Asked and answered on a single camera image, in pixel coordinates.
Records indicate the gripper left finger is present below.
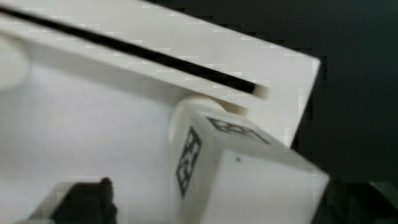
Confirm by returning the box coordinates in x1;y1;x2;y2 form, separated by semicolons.
17;176;122;224

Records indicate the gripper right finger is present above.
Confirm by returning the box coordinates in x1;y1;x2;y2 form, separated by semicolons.
328;182;398;224

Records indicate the white square table top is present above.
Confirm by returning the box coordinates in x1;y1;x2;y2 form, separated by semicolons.
0;9;269;224

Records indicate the white U-shaped fence frame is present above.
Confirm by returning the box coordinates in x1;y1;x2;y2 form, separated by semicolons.
0;0;321;143

